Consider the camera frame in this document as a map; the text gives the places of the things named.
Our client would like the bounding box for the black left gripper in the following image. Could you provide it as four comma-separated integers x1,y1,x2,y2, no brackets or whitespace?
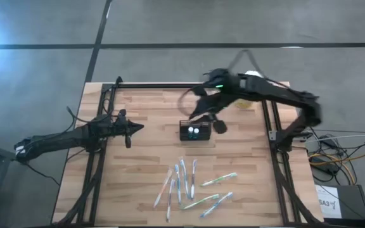
114,108,145,149

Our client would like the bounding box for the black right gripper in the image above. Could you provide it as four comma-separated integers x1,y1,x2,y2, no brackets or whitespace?
189,85,237,134

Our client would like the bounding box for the green toothbrush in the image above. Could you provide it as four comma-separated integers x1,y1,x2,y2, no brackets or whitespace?
200,172,238,187
181,193,221,211

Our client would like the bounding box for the purple toothbrush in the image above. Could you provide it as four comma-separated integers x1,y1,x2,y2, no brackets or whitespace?
190,158,198,201
165,179,176,223

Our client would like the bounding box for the disinfecting wipes canister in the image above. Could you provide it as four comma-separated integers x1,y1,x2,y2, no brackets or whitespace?
234,70,264,110

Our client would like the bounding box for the black power adapter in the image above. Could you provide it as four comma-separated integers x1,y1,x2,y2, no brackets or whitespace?
309,156,339,175

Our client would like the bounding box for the black box white label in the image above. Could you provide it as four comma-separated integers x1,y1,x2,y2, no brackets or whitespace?
314,184,365,220

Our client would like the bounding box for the black wire basket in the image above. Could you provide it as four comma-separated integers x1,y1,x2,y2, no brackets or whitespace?
179,119,212,142

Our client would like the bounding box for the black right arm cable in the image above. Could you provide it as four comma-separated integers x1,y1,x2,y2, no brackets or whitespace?
177,49,285,117

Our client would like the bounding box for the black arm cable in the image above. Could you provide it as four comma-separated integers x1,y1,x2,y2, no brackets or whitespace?
177,49,285,117
65,106,122,126

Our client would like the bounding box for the black aluminium table frame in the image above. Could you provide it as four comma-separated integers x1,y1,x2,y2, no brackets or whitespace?
51,75,326,227

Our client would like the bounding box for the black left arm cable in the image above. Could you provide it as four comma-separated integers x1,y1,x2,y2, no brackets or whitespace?
65,106,122,126

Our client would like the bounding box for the black floor cable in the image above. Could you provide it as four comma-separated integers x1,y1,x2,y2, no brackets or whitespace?
309,126,365,186

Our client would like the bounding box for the white floor cable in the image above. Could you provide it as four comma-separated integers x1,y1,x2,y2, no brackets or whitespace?
304,133,365,144

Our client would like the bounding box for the yellow floor cable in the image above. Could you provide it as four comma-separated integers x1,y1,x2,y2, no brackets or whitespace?
307,151,365,186

